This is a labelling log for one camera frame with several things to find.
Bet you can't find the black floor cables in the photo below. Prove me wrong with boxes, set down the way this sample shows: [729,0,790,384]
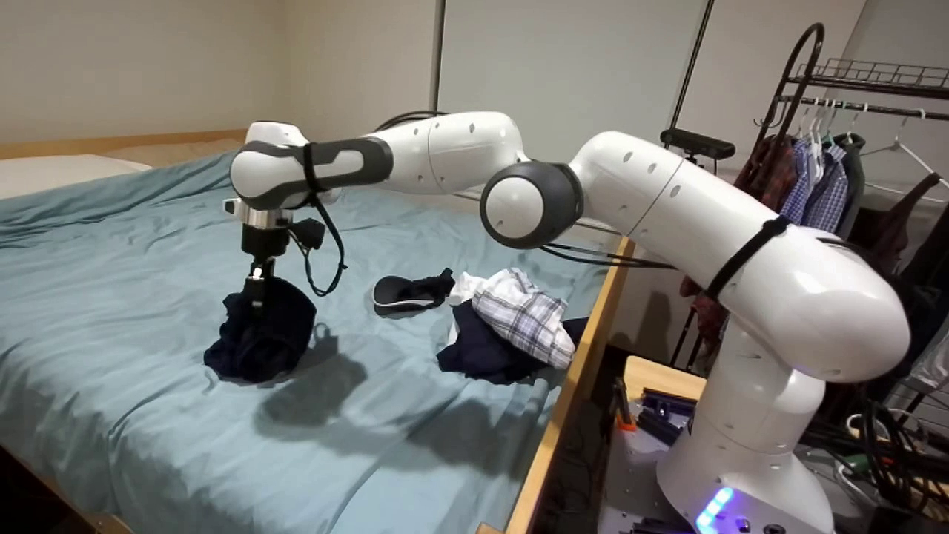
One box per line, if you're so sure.
[838,392,949,500]

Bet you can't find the small wooden stool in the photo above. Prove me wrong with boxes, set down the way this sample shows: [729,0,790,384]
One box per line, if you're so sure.
[618,350,712,418]

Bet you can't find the wooden headboard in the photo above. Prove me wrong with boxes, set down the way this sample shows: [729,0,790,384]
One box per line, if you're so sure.
[0,128,249,162]

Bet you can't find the dark hanging shirt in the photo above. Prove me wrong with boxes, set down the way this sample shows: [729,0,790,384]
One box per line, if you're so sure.
[835,131,876,242]

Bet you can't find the white pillow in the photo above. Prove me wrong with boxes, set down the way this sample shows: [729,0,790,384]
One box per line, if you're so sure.
[0,150,157,203]

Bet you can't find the white clothes hanger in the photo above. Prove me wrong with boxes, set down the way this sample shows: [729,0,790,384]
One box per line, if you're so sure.
[867,131,949,193]

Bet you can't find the black cap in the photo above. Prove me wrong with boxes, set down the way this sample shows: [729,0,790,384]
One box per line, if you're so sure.
[372,267,461,316]

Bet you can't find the black camera on stand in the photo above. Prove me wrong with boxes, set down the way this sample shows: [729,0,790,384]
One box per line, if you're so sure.
[660,0,741,166]

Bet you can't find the dark navy garment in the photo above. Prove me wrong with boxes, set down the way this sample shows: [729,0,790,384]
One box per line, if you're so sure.
[436,298,591,389]

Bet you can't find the black clothing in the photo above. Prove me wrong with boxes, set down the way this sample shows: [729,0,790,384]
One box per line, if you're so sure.
[203,272,322,389]

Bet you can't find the plaid shirt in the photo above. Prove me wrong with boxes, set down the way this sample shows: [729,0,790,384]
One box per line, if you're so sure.
[449,263,581,372]

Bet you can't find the wooden footboard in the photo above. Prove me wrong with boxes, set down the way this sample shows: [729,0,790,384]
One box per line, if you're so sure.
[477,234,637,534]

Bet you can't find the white cloth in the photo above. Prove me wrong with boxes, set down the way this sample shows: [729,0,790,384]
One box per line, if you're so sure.
[436,269,483,350]

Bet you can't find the blue striped hanging shirt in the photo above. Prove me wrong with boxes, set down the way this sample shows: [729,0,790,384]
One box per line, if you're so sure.
[777,131,854,230]

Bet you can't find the black metal clothes rack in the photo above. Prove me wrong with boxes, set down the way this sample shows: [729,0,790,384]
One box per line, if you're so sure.
[740,21,949,298]

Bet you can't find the maroon hanging shirt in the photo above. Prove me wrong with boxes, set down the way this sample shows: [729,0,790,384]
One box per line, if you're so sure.
[732,131,804,215]

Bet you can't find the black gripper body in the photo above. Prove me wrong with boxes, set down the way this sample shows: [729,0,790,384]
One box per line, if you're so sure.
[240,223,293,283]

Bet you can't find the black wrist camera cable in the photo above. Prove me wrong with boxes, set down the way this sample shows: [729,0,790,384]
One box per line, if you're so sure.
[293,145,350,298]

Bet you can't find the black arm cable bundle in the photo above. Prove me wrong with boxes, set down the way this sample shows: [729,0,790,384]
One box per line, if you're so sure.
[534,214,796,301]

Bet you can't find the dark brown hanging garment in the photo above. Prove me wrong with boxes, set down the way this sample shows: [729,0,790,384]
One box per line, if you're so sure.
[851,168,949,301]

